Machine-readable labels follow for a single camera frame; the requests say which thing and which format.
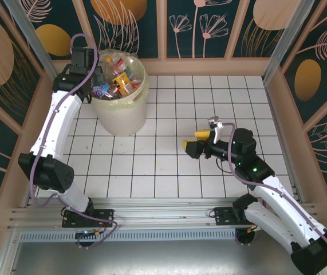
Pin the aluminium mounting rail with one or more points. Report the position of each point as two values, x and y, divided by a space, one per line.
166 210

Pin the cream plastic waste bin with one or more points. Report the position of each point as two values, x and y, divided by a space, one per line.
123 123

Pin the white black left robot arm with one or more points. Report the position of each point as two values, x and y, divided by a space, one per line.
54 126

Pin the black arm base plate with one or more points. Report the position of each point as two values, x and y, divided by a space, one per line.
223 216
106 217

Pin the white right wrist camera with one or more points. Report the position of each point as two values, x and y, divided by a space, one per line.
218 133

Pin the grey metal front panel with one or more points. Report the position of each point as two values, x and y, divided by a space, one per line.
166 257

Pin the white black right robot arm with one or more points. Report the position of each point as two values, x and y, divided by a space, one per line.
283 212

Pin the small green circuit board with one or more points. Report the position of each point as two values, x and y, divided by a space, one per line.
86 234

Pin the aluminium frame post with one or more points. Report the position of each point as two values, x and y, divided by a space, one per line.
31 34
291 34

